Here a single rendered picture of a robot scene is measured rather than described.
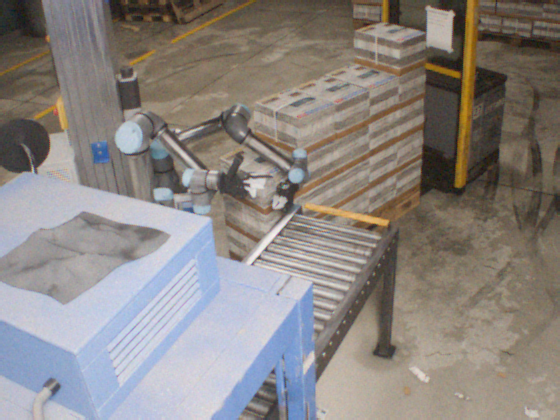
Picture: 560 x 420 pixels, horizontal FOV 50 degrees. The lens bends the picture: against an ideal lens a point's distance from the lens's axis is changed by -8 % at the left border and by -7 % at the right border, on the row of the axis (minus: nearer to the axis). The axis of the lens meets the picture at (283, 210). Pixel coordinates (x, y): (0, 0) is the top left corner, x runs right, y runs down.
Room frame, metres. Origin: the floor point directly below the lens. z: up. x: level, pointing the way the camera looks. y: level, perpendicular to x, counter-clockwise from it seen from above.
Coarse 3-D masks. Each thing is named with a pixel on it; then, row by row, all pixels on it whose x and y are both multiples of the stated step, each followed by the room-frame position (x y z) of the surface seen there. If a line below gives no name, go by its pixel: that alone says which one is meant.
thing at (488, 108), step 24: (432, 72) 4.44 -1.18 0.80; (480, 72) 4.43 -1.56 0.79; (432, 96) 4.28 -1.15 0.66; (456, 96) 4.13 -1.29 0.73; (480, 96) 4.09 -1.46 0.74; (504, 96) 4.34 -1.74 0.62; (432, 120) 4.28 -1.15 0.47; (456, 120) 4.12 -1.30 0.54; (480, 120) 4.12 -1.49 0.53; (432, 144) 4.27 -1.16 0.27; (480, 144) 4.14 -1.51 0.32; (480, 168) 4.14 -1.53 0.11
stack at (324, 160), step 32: (384, 128) 3.59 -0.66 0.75; (224, 160) 3.15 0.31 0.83; (256, 160) 3.12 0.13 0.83; (320, 160) 3.21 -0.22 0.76; (352, 160) 3.38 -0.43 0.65; (384, 160) 3.59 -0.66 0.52; (320, 192) 3.19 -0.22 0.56; (352, 192) 3.38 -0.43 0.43; (384, 192) 3.59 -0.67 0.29; (256, 224) 2.97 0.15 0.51; (352, 224) 3.38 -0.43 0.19
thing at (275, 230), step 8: (288, 208) 2.66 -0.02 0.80; (296, 208) 2.65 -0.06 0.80; (288, 216) 2.59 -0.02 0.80; (280, 224) 2.52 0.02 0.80; (272, 232) 2.46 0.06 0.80; (280, 232) 2.47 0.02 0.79; (264, 240) 2.40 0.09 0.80; (272, 240) 2.40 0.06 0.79; (256, 248) 2.34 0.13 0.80; (264, 248) 2.34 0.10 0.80; (248, 256) 2.28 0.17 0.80; (256, 256) 2.28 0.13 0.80; (248, 264) 2.23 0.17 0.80
